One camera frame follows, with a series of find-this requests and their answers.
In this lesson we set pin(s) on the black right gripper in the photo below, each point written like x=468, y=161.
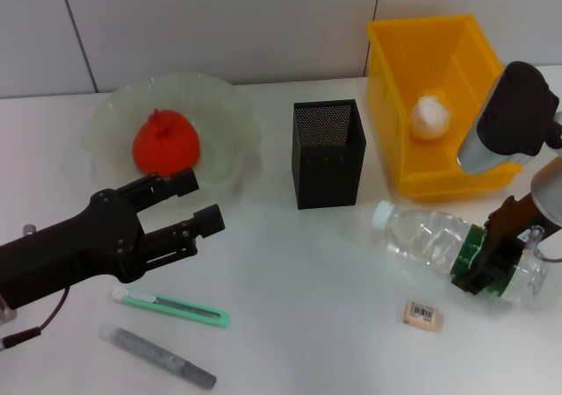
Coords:
x=511, y=224

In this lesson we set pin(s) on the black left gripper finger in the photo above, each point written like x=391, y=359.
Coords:
x=210, y=220

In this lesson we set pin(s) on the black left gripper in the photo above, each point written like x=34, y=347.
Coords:
x=66, y=254

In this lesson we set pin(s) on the clear green-label water bottle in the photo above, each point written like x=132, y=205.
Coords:
x=421, y=241

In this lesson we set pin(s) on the white paper ball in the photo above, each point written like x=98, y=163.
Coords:
x=430, y=116

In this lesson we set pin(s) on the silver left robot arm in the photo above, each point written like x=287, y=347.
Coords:
x=6, y=311

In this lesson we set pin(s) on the pale green glass fruit plate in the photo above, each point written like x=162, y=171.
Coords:
x=224, y=118

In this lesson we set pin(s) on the beige eraser with barcode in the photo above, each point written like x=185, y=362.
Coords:
x=422, y=315

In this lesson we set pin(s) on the green utility knife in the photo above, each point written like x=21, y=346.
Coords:
x=193, y=313

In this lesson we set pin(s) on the black mesh pen holder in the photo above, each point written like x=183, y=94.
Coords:
x=329, y=175

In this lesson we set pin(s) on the grey marker pen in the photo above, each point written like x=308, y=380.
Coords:
x=153, y=353

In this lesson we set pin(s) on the yellow plastic bin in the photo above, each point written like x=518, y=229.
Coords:
x=395, y=83

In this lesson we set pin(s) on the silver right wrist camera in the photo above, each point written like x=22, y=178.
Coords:
x=513, y=118

